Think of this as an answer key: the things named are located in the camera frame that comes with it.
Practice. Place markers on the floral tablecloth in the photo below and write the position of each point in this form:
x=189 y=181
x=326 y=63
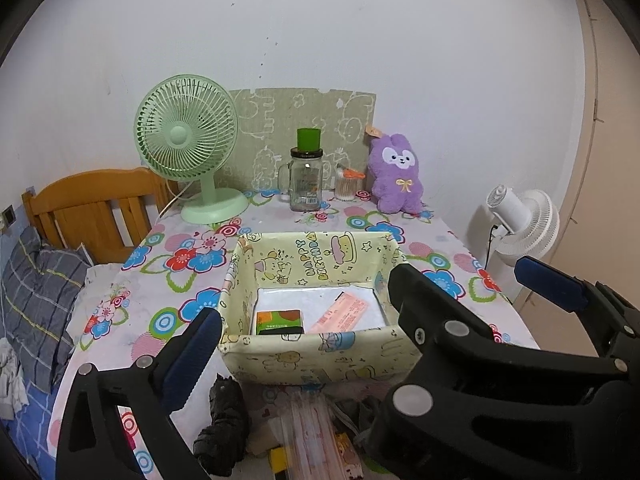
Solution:
x=165 y=310

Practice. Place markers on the white floor fan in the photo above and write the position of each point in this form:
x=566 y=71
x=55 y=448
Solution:
x=530 y=220

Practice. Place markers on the blue bed sheet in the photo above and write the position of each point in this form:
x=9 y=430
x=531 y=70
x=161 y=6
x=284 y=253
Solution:
x=35 y=425

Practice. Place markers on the black plastic bag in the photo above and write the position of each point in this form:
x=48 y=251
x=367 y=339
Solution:
x=222 y=425

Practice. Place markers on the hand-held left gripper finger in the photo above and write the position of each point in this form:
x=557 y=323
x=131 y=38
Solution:
x=192 y=355

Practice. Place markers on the green desk fan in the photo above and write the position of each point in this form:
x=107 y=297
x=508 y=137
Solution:
x=177 y=135

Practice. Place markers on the clear pack of pink straws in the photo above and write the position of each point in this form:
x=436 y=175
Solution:
x=305 y=435

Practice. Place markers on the yellow cartoon fabric storage box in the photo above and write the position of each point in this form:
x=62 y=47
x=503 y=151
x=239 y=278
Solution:
x=300 y=360

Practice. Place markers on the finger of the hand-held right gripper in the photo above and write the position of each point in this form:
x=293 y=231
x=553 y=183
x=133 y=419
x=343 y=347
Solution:
x=550 y=280
x=440 y=355

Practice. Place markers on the wooden bed headboard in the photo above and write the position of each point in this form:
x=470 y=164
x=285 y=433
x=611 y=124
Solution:
x=90 y=195

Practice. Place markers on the cotton swab container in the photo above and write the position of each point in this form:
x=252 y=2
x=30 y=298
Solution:
x=345 y=190

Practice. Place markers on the purple plush rabbit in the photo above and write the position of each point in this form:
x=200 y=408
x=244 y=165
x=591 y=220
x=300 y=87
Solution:
x=395 y=185

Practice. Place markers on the white crumpled cloth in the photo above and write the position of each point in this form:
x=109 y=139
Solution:
x=12 y=375

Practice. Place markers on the pink paper slip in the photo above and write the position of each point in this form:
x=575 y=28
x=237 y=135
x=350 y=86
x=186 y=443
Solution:
x=340 y=315

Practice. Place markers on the dark grey cloth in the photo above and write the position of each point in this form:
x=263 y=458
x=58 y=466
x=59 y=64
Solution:
x=362 y=412

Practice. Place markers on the green and orange packet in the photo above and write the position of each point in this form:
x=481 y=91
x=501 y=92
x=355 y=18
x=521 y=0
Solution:
x=277 y=322

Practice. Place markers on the grey plaid pillow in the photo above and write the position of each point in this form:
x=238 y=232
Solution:
x=40 y=300

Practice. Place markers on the wall power socket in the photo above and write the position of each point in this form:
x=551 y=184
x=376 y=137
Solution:
x=8 y=216

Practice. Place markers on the yellow and black small packet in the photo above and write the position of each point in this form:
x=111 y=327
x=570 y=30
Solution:
x=279 y=462

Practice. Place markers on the beige wooden door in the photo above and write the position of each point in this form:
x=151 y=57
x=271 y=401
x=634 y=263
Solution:
x=615 y=160

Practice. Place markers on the glass jar with green lid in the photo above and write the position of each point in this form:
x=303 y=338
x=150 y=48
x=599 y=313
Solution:
x=305 y=180

